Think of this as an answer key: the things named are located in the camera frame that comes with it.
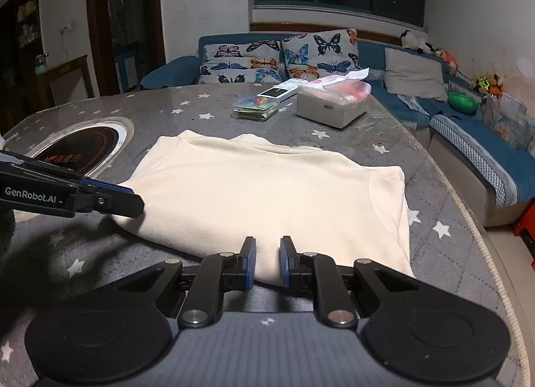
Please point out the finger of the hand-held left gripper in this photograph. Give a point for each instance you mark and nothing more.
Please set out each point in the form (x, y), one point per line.
(113, 204)
(50, 172)

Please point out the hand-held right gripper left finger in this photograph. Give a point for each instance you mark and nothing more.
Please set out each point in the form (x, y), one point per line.
(250, 261)

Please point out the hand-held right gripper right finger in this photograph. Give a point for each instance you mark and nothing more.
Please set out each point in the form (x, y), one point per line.
(285, 263)

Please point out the cream sweatshirt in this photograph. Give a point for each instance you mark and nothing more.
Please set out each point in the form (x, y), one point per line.
(267, 186)

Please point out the black round induction cooker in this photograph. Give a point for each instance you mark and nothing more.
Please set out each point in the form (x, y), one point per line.
(79, 144)

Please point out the wooden side table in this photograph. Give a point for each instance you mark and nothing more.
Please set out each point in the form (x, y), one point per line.
(67, 78)

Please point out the small teal jar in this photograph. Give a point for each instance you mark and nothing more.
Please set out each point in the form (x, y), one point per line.
(40, 63)

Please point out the blue sofa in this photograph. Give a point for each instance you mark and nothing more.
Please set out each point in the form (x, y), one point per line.
(167, 73)

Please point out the grey star-print tablecloth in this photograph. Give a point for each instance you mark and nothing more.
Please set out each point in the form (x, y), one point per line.
(355, 132)

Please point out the clear plastic toy box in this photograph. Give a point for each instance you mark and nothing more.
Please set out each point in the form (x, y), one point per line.
(255, 109)

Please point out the grey tissue box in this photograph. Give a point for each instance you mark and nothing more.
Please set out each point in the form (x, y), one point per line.
(326, 111)

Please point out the dark display cabinet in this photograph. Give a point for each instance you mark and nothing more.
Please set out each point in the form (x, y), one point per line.
(25, 15)

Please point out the white remote control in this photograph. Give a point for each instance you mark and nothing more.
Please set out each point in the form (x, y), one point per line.
(282, 92)

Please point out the wide butterfly cushion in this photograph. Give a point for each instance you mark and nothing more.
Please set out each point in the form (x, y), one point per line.
(238, 63)

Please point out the square butterfly cushion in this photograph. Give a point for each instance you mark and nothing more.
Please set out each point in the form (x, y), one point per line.
(322, 53)

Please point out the grey cushion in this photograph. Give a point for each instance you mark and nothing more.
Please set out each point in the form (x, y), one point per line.
(411, 73)

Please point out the blue patterned sofa cover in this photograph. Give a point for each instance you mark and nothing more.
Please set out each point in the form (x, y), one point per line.
(493, 161)

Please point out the green bowl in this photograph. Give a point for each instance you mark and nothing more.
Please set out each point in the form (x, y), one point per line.
(462, 103)

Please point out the red plastic stool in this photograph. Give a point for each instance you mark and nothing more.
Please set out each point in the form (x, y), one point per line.
(526, 236)

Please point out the black and white plush toy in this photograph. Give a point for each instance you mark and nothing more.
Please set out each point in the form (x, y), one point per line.
(413, 42)

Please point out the pink orange plush toy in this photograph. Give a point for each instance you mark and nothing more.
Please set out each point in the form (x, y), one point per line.
(449, 59)

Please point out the clear storage box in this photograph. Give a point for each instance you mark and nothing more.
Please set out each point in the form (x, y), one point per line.
(505, 119)

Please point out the brown plush toy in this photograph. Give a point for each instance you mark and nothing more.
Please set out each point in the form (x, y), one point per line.
(487, 84)

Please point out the white wall socket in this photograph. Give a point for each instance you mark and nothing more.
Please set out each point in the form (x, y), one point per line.
(67, 28)

